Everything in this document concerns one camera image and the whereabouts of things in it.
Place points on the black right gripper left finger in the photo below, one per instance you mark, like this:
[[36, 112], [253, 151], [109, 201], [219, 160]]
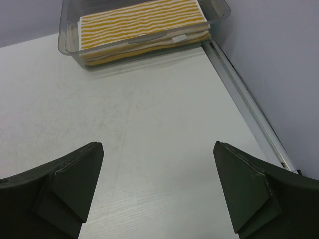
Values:
[[53, 200]]

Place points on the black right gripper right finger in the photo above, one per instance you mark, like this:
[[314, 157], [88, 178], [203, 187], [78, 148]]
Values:
[[266, 201]]

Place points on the yellow striped folded towel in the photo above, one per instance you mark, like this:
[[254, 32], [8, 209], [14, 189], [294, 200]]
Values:
[[141, 28]]

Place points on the aluminium table edge rail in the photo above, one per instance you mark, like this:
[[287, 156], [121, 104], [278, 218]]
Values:
[[256, 121]]

